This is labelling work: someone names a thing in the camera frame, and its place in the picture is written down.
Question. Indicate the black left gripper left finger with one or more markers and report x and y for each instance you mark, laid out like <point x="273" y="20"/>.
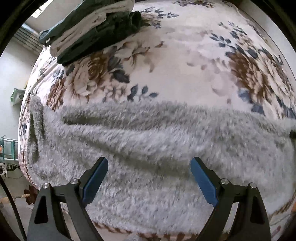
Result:
<point x="47" y="221"/>

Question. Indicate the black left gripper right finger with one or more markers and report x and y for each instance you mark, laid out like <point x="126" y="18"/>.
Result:
<point x="250" y="222"/>

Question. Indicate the grey fluffy pants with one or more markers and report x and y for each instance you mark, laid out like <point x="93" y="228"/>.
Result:
<point x="149" y="145"/>

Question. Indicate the teal metal rack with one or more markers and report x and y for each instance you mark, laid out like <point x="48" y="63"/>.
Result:
<point x="9" y="149"/>

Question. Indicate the floral fleece blanket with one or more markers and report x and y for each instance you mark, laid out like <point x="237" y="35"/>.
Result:
<point x="194" y="52"/>

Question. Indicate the dark green folded garment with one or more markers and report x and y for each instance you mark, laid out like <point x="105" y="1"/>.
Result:
<point x="115" y="28"/>

